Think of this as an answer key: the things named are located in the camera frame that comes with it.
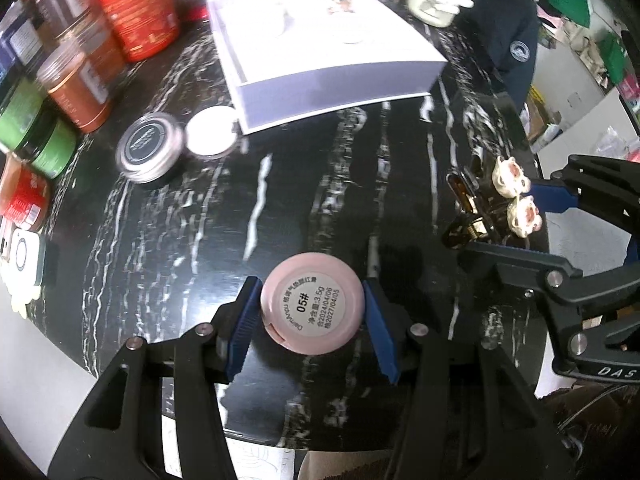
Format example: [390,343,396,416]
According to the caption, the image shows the orange powder jar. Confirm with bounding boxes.
[37,42,113,133]

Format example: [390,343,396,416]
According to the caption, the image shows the blue label jar silver lid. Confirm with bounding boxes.
[0,0,46,71]

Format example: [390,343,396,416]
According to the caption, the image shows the brown hair claw pink flowers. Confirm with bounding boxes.
[442,157,543,250]

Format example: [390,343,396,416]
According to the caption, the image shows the green jar black lid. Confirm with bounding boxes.
[0,77,56,153]

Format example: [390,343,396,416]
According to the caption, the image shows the black lid glass jar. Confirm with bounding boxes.
[115,111,183,183]

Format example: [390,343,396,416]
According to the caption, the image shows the white round cream jar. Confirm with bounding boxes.
[185,107,241,158]

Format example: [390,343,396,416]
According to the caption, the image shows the red jar black lid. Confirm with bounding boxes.
[0,155,53,233]

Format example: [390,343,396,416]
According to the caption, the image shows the pink round compact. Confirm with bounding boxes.
[260,254,362,353]

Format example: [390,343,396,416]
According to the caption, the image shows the white and green tin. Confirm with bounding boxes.
[0,227,47,293]

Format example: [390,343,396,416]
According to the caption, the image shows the brown powder jar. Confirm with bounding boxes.
[62,12,126,106]

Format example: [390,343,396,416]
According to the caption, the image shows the white embossed floor mat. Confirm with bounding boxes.
[227,440,303,480]

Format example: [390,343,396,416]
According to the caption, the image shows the white hinged gift box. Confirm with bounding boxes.
[200,0,448,136]

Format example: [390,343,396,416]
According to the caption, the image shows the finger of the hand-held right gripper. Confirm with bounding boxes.
[531,155,640,241]
[460,241,640,371]

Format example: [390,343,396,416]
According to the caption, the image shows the dark navy jacket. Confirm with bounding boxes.
[445,0,541,111]

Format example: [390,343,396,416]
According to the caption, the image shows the red round tin can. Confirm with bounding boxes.
[97,0,181,63]

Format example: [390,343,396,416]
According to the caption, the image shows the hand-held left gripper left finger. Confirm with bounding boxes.
[47,276,263,480]

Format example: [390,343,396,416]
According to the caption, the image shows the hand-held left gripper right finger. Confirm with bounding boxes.
[362,279,576,480]

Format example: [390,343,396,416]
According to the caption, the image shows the small green jar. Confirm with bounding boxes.
[30,120,78,181]

